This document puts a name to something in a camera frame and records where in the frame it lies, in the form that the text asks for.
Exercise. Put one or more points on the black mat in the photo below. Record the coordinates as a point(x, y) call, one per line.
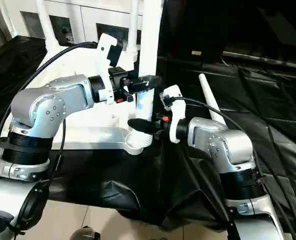
point(268, 130)

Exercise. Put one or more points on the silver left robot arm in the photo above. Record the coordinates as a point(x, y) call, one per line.
point(42, 110)

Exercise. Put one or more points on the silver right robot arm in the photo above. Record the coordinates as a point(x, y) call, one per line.
point(223, 145)

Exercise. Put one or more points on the small yellow label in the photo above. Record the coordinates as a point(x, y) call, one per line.
point(196, 52)

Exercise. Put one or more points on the white cabinet with glass doors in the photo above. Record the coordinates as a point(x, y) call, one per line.
point(77, 15)

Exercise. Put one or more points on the grey metal rail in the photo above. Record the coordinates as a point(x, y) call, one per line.
point(268, 59)

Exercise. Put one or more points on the white plastic table leg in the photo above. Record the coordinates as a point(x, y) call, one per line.
point(45, 25)
point(210, 97)
point(150, 40)
point(132, 25)

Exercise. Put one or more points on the white plastic table top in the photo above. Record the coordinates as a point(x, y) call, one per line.
point(82, 132)

